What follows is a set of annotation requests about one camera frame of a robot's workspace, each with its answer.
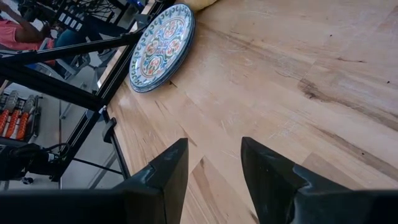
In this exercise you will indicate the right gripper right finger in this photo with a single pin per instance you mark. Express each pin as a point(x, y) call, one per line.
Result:
point(280, 193)

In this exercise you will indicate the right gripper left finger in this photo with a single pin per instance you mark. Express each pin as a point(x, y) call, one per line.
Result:
point(140, 202)

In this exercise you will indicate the floral patterned plate blue rim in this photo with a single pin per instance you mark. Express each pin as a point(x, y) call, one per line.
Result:
point(161, 46)

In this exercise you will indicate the orange grey parts rack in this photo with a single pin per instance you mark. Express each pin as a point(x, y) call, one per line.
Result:
point(12, 123)

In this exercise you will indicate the grey office chair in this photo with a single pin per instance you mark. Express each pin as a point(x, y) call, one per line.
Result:
point(74, 63)

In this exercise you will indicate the black rack with white labels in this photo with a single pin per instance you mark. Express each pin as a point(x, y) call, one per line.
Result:
point(71, 21)

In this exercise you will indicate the yellow checked cloth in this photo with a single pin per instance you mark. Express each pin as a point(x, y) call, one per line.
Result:
point(199, 3)

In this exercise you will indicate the person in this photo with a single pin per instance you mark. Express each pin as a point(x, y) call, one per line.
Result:
point(15, 34)

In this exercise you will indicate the black bracket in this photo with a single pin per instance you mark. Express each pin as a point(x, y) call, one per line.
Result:
point(109, 130)

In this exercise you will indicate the black frame leg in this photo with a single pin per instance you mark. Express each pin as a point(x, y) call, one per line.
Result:
point(77, 140)

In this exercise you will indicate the black table edge frame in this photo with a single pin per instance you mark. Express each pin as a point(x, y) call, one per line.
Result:
point(113, 87)

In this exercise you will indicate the black aluminium frame strut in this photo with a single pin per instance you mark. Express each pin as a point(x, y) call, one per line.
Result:
point(77, 48)
point(46, 85)

